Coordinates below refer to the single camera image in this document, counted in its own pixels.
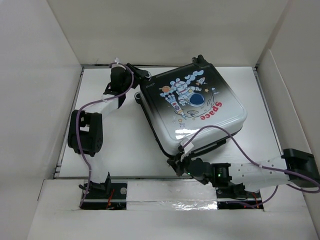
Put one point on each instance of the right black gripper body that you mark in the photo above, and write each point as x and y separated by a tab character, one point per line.
183	166

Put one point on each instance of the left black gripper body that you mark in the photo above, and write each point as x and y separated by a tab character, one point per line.
128	77

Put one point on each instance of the black white space suitcase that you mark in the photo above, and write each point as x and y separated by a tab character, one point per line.
191	102

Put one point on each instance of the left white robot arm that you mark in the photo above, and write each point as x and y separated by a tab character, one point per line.
85	135

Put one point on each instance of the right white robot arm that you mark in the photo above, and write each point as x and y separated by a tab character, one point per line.
292	167

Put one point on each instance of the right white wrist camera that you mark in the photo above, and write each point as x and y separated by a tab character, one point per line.
187	147

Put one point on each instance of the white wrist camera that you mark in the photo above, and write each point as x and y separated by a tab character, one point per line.
117	64
187	147

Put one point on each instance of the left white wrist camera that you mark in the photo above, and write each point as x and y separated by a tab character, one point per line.
117	64

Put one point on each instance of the aluminium mounting rail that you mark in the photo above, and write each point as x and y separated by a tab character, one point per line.
166	189

